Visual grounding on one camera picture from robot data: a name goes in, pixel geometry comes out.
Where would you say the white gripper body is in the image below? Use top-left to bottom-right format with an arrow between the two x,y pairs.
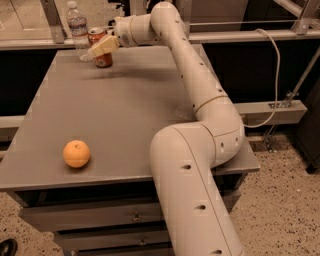
114,16 -> 134,47

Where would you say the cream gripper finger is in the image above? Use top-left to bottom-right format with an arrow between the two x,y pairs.
88,35 -> 120,58

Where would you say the red coke can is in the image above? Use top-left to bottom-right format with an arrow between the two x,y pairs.
88,27 -> 113,68

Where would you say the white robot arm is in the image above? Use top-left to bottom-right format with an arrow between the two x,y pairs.
88,2 -> 245,256

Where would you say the clear plastic water bottle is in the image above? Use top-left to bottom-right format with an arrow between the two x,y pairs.
67,0 -> 91,62

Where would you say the orange fruit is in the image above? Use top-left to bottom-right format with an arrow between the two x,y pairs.
63,140 -> 91,168

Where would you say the grey drawer cabinet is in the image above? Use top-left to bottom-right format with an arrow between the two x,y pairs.
0,43 -> 261,256

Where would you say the top grey drawer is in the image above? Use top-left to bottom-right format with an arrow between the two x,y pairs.
19,189 -> 242,233

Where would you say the grey drawer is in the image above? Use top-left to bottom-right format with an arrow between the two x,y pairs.
19,189 -> 242,233
54,221 -> 170,251
77,242 -> 175,256

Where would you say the middle grey drawer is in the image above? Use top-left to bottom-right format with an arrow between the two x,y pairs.
54,221 -> 170,251

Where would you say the bottom grey drawer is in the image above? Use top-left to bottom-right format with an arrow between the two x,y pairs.
77,242 -> 175,256

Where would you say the black shoe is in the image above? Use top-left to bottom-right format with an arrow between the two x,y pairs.
0,238 -> 18,256

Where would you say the metal railing frame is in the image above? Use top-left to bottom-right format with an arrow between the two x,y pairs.
0,0 -> 320,50

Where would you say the white cable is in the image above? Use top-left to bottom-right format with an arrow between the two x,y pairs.
242,28 -> 282,129

